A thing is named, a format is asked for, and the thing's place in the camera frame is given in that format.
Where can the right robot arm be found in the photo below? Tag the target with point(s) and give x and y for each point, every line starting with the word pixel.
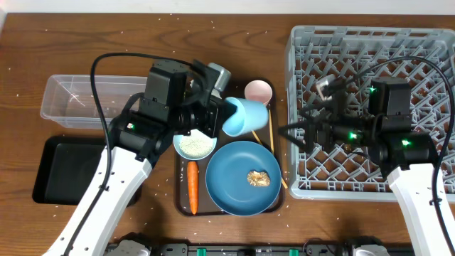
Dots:
pixel 408 160

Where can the light blue plastic cup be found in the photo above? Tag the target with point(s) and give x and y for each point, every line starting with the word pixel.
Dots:
pixel 249 116

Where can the dark blue plate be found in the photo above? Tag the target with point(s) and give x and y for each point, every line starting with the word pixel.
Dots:
pixel 226 178

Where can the brown serving tray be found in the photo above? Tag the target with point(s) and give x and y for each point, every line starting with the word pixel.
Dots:
pixel 206 206

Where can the crumpled gold foil ball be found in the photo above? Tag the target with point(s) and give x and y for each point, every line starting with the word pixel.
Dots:
pixel 258 178

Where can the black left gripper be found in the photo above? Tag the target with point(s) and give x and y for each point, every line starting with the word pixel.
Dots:
pixel 220 110

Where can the wooden chopstick right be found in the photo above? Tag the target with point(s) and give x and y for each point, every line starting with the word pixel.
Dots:
pixel 271 138

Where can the clear plastic bin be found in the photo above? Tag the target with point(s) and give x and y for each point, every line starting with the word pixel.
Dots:
pixel 68 99

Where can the pink plastic cup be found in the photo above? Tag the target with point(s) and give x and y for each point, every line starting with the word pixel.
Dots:
pixel 258 90

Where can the grey dishwasher rack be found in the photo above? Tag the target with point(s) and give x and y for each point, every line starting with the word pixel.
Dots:
pixel 422 56

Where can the black waste bin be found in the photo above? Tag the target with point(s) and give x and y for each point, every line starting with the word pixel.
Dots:
pixel 67 167

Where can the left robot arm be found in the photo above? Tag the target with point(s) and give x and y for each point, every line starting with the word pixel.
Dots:
pixel 135 139

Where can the orange carrot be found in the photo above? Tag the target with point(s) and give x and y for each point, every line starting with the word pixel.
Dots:
pixel 192 182

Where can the wooden chopstick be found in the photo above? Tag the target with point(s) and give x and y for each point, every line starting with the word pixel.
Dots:
pixel 271 138
pixel 257 138

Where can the light blue rice bowl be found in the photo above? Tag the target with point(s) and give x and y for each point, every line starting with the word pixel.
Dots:
pixel 195 146

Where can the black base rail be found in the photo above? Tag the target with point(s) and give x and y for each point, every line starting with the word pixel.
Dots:
pixel 137 244

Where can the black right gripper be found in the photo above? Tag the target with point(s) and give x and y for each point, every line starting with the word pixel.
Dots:
pixel 324 122

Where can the wooden chopstick left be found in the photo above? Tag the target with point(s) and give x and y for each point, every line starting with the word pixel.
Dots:
pixel 257 138

